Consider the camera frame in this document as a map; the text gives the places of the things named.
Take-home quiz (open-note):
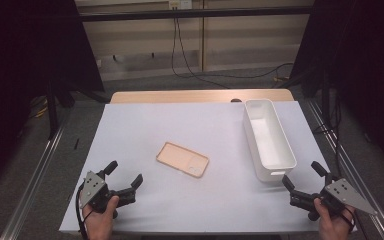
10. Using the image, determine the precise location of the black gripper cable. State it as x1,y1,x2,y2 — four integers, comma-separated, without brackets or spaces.
341,205,357,234
75,182,91,240

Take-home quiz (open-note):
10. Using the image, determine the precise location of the black horizontal bar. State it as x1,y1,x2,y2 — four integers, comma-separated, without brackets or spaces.
78,5,315,23

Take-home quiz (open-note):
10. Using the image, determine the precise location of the wooden table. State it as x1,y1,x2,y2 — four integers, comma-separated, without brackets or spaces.
109,88,295,105

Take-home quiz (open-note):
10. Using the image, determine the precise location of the yellow floor cable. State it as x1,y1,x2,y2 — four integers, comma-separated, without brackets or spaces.
29,96,50,120

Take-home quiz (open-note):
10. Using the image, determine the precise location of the white wall socket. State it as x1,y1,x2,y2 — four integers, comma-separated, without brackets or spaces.
168,0,194,11

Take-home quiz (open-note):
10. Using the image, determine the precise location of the beige phone case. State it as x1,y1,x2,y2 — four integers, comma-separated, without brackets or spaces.
155,141,210,179

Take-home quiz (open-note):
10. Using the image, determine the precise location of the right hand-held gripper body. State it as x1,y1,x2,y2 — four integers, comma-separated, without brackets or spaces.
289,177,378,222

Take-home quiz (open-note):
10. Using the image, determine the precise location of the black floor cable bundle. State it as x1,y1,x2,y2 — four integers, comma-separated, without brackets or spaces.
312,94,346,169

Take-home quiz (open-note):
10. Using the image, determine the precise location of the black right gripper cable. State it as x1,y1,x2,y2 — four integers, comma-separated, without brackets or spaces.
341,205,357,234

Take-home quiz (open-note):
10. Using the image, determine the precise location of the person's right hand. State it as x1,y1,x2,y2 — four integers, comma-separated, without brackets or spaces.
313,197,356,240

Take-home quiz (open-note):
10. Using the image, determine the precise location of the person's left hand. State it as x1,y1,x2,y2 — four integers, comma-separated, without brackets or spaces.
81,195,121,240

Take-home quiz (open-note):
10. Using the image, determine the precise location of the black curtain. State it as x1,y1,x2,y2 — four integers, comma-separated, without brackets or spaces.
0,0,105,194
290,0,384,176

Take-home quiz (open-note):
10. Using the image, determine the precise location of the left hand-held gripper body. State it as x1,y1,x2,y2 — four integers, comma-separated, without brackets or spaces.
79,170,137,214

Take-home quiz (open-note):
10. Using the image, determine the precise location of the white plastic storage box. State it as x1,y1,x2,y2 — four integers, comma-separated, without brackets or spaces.
242,98,298,184

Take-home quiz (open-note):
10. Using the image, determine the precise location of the white table mat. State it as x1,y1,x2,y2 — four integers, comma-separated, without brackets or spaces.
59,100,358,234

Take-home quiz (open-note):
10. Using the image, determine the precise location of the black stand leg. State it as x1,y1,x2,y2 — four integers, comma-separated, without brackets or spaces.
45,79,62,140

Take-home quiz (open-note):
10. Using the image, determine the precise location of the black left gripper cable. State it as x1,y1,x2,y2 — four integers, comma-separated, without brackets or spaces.
75,182,91,240

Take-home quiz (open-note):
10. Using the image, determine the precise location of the metal floor rail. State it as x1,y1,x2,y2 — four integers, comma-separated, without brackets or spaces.
306,99,384,240
0,121,68,240

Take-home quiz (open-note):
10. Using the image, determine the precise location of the black wall cable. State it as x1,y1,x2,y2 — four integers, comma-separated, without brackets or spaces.
170,17,230,90
176,17,295,80

